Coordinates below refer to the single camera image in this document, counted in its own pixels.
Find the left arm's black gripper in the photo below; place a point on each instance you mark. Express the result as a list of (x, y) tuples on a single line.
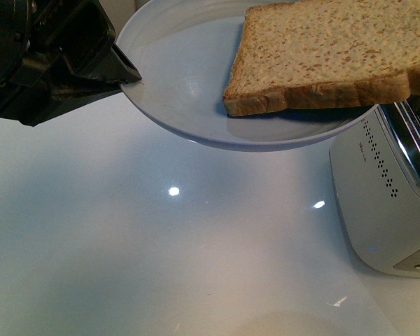
[(50, 58)]

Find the light blue round plate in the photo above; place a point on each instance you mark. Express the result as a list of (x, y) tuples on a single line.
[(184, 51)]

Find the slice of brown bread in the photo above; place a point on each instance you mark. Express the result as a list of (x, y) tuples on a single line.
[(325, 54)]

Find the silver two-slot toaster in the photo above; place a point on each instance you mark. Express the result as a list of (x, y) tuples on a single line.
[(375, 169)]

